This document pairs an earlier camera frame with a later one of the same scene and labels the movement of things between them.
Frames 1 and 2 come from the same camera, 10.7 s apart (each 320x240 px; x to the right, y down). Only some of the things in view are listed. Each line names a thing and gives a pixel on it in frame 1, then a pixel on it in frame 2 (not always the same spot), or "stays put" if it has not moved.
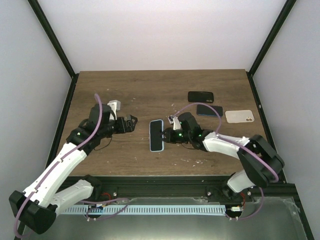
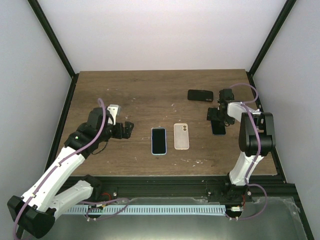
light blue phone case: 163,140 → 165,140
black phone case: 200,97 stays put
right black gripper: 168,132 → 213,115
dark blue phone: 204,110 → 218,128
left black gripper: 130,126 → 120,134
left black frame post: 38,11 stays put
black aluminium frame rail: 127,187 stays put
